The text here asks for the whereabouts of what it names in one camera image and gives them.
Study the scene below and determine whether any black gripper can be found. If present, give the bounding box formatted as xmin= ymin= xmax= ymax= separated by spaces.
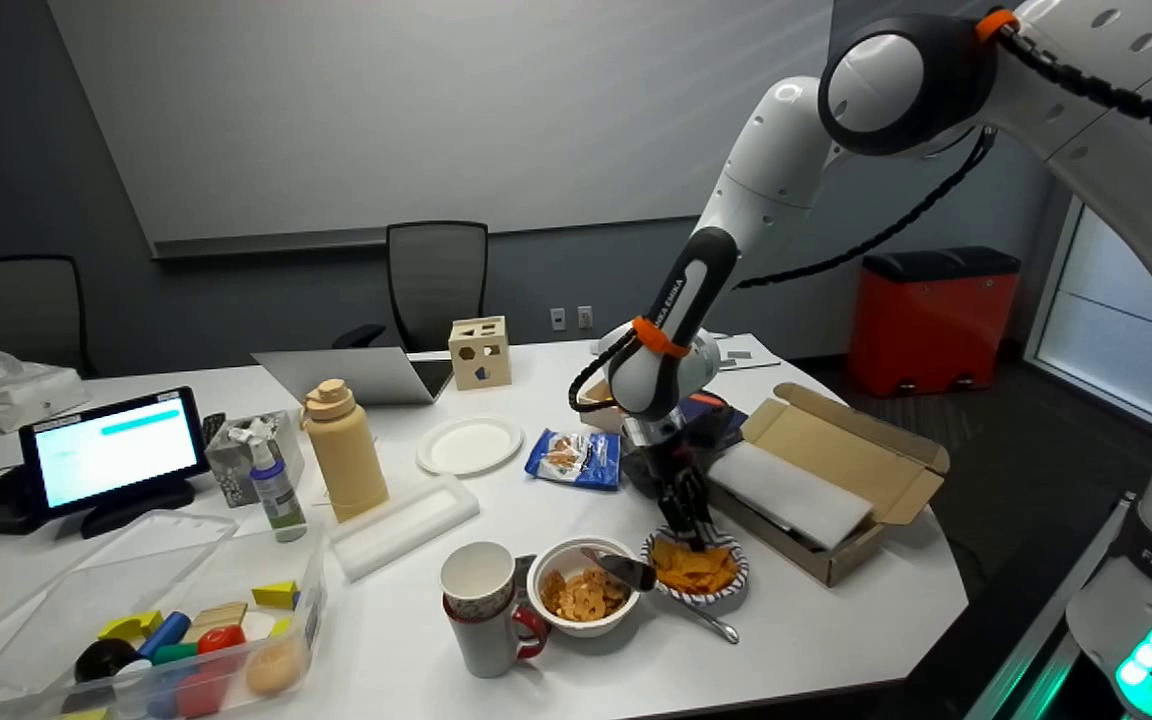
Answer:
xmin=623 ymin=444 xmax=729 ymax=552

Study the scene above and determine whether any small bowl with orange food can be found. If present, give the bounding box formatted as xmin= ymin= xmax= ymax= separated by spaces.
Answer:
xmin=642 ymin=531 xmax=747 ymax=605

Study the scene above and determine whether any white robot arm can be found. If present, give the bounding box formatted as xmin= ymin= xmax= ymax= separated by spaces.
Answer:
xmin=593 ymin=0 xmax=1152 ymax=720

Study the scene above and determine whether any white bowl with snacks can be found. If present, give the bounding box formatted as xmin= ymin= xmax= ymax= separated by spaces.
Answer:
xmin=524 ymin=535 xmax=641 ymax=640

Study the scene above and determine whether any metal spoon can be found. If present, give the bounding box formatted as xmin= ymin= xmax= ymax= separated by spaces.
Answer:
xmin=593 ymin=552 xmax=739 ymax=643

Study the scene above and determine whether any open cardboard box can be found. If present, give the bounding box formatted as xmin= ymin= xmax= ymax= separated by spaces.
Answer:
xmin=708 ymin=386 xmax=951 ymax=586

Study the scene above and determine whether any blue snack bag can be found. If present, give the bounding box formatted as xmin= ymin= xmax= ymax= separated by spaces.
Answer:
xmin=524 ymin=427 xmax=623 ymax=493

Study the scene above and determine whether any white paper plate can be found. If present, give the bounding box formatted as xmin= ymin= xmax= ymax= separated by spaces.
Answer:
xmin=414 ymin=419 xmax=519 ymax=481

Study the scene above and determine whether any wooden shape sorter cube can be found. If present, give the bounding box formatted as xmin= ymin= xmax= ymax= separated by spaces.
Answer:
xmin=449 ymin=317 xmax=513 ymax=390

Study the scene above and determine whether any red trash bin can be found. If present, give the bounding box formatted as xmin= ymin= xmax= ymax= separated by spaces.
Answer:
xmin=847 ymin=250 xmax=1021 ymax=397

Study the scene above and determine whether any white flat tray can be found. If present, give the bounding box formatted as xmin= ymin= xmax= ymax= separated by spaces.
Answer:
xmin=328 ymin=481 xmax=479 ymax=582

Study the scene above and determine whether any grey laptop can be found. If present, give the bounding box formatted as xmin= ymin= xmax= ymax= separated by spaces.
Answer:
xmin=254 ymin=348 xmax=452 ymax=407

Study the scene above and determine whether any tan plastic bottle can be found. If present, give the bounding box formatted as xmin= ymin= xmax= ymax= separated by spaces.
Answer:
xmin=303 ymin=378 xmax=389 ymax=522

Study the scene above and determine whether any black office chair right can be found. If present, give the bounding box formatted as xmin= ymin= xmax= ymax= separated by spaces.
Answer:
xmin=382 ymin=221 xmax=488 ymax=351

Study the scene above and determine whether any black office chair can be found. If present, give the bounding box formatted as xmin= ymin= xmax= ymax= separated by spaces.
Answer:
xmin=0 ymin=254 xmax=88 ymax=369
xmin=382 ymin=221 xmax=488 ymax=351

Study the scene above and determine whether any small spray bottle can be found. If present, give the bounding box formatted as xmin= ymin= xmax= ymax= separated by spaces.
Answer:
xmin=248 ymin=433 xmax=308 ymax=543

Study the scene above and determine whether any clear bin of toys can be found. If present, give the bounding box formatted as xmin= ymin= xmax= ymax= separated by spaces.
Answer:
xmin=0 ymin=514 xmax=324 ymax=720

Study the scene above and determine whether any tablet with lit screen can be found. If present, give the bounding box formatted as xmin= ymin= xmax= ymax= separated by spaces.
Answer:
xmin=20 ymin=390 xmax=204 ymax=522

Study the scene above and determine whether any black office chair far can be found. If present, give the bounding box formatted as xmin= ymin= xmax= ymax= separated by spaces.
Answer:
xmin=0 ymin=254 xmax=88 ymax=369

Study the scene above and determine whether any white tissue pack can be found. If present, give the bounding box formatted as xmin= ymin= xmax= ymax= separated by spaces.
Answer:
xmin=0 ymin=351 xmax=81 ymax=433

